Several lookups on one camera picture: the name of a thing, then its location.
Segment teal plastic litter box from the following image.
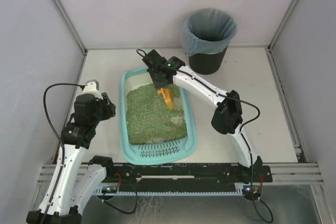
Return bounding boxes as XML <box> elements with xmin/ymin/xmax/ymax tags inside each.
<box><xmin>119</xmin><ymin>68</ymin><xmax>197</xmax><ymax>165</ymax></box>

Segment yellow slotted litter scoop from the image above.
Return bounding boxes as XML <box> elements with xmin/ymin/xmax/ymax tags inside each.
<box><xmin>157</xmin><ymin>88</ymin><xmax>174</xmax><ymax>111</ymax></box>

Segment aluminium frame extrusion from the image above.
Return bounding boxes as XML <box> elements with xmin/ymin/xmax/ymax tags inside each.
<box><xmin>268</xmin><ymin>163</ymin><xmax>323</xmax><ymax>185</ymax></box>

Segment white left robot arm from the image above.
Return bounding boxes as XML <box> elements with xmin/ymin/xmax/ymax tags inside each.
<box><xmin>26</xmin><ymin>93</ymin><xmax>116</xmax><ymax>223</ymax></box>

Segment black left camera cable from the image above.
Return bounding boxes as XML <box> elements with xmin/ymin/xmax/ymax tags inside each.
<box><xmin>39</xmin><ymin>83</ymin><xmax>86</xmax><ymax>224</ymax></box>

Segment black trash bin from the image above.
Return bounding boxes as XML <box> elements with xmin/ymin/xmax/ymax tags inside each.
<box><xmin>188</xmin><ymin>47</ymin><xmax>228</xmax><ymax>75</ymax></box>

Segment blue trash bag liner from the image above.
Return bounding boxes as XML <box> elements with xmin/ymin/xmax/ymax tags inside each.
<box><xmin>181</xmin><ymin>8</ymin><xmax>238</xmax><ymax>56</ymax></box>

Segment black camera cable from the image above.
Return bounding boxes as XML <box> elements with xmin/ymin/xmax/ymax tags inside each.
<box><xmin>135</xmin><ymin>48</ymin><xmax>261</xmax><ymax>185</ymax></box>
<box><xmin>39</xmin><ymin>83</ymin><xmax>86</xmax><ymax>224</ymax></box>

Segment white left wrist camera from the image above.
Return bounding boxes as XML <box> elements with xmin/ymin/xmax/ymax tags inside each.
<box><xmin>81</xmin><ymin>80</ymin><xmax>102</xmax><ymax>100</ymax></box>

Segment white slotted cable duct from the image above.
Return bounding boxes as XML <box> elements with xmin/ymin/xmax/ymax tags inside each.
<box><xmin>94</xmin><ymin>182</ymin><xmax>274</xmax><ymax>196</ymax></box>

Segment black right camera cable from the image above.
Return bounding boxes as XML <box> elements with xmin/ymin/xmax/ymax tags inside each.
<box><xmin>135</xmin><ymin>48</ymin><xmax>261</xmax><ymax>185</ymax></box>

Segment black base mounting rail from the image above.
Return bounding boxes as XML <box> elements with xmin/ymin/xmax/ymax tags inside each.
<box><xmin>102</xmin><ymin>163</ymin><xmax>273</xmax><ymax>187</ymax></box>

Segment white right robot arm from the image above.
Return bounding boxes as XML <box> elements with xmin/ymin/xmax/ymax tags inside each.
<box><xmin>136</xmin><ymin>49</ymin><xmax>263</xmax><ymax>183</ymax></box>

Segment green cat litter pellets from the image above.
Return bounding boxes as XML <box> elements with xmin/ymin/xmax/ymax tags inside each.
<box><xmin>125</xmin><ymin>83</ymin><xmax>187</xmax><ymax>145</ymax></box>

